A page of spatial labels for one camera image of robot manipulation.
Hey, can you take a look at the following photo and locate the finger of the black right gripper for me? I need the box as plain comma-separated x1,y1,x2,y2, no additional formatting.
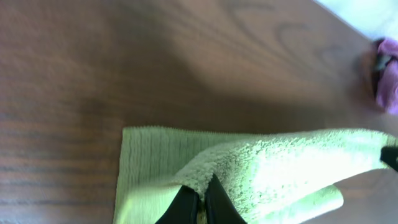
380,146,398,172

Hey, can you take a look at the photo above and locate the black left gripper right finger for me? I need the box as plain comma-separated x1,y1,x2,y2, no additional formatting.
205,174,246,224

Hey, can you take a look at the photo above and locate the crumpled purple cloth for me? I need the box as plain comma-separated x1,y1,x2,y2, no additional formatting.
373,38,397,115

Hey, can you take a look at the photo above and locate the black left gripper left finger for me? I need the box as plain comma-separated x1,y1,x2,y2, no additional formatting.
155,185,200,224

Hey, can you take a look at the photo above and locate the green microfiber cloth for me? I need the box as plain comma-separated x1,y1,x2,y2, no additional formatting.
114,126,397,223

